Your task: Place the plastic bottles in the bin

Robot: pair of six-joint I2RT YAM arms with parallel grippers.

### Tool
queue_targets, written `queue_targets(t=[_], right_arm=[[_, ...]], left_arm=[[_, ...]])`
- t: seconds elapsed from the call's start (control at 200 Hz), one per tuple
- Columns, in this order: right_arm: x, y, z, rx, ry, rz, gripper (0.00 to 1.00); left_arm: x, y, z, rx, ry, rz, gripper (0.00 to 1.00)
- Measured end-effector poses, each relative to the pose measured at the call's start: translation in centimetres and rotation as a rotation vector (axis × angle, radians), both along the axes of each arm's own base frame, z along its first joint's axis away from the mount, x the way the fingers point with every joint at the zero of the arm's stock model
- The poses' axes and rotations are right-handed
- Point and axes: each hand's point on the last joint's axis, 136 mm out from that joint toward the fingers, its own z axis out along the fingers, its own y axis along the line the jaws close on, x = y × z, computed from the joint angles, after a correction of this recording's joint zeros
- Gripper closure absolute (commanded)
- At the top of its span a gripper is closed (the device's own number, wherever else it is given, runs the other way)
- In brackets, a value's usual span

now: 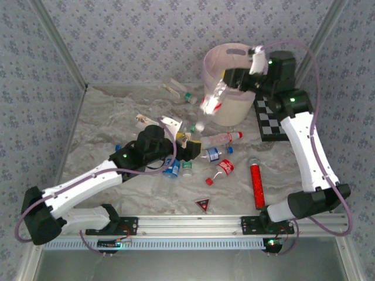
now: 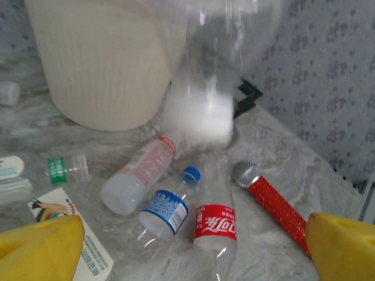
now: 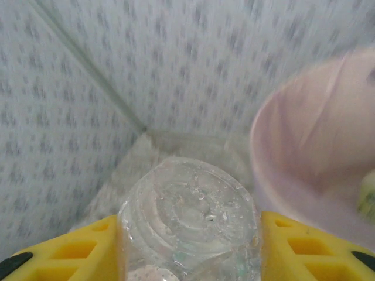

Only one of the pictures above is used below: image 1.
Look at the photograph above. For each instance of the clear bottle rainbow label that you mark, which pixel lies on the clear bottle rainbow label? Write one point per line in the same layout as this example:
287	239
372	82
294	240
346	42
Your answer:
186	140

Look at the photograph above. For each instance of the long clear bottle red cap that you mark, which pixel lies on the long clear bottle red cap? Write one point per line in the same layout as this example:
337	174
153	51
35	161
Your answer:
219	140

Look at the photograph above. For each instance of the crushed clear bottle red label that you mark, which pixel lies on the crushed clear bottle red label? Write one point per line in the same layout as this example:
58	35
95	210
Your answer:
214	101

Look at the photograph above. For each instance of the large clear bottle green cap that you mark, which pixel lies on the large clear bottle green cap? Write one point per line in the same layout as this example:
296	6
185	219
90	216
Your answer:
187	96

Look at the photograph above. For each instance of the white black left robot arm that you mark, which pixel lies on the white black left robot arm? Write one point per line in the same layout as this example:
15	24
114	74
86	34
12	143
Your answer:
82	181

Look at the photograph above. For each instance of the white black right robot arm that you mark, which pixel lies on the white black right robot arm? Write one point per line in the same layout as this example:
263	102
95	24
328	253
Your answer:
307	152

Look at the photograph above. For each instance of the pink cream plastic bin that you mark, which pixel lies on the pink cream plastic bin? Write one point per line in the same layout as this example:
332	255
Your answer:
234	109

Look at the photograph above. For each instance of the small bottle green label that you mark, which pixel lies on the small bottle green label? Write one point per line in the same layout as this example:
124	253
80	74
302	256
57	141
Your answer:
187	167

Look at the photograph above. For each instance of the clear bottle blue label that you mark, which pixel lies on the clear bottle blue label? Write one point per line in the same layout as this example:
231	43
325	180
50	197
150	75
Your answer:
213	154

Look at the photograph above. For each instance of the crushed blue plastic bottle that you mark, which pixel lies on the crushed blue plastic bottle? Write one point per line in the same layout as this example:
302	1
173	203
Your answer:
171	169

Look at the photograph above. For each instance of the small white printed packet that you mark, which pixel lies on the small white printed packet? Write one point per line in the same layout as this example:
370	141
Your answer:
142	118

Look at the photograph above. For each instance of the blue bottle cap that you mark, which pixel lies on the blue bottle cap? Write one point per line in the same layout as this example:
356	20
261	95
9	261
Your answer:
118	147

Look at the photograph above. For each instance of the red cola label bottle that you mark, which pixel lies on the red cola label bottle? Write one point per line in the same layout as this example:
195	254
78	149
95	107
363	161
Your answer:
225	167

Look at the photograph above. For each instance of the red black triangle sticker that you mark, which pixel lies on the red black triangle sticker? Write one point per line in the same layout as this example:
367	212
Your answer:
203	204

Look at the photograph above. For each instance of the black white checkerboard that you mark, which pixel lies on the black white checkerboard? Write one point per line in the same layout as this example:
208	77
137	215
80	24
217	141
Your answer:
269	126

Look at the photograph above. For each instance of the red glitter tube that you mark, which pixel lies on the red glitter tube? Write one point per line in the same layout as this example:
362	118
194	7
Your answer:
257	184

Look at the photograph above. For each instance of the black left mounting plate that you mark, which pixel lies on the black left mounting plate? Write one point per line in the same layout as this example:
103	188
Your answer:
129	226

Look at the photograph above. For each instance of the black mounting plate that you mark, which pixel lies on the black mounting plate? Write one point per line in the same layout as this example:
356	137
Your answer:
129	226
250	225

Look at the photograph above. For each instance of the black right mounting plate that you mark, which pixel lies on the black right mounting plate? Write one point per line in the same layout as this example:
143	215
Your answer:
250	225

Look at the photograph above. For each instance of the left circuit board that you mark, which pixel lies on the left circuit board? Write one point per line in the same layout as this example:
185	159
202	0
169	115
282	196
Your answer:
109	243

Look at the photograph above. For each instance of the circuit board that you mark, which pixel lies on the circuit board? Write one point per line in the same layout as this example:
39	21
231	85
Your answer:
272	244
109	243

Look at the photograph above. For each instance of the right circuit board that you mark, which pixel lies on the right circuit board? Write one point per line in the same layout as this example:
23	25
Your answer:
272	244

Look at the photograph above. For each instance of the aluminium right frame post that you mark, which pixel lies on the aluminium right frame post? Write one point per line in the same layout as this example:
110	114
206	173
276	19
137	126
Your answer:
325	29

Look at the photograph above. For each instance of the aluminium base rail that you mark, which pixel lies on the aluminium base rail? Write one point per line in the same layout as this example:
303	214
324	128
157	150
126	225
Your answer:
190	225

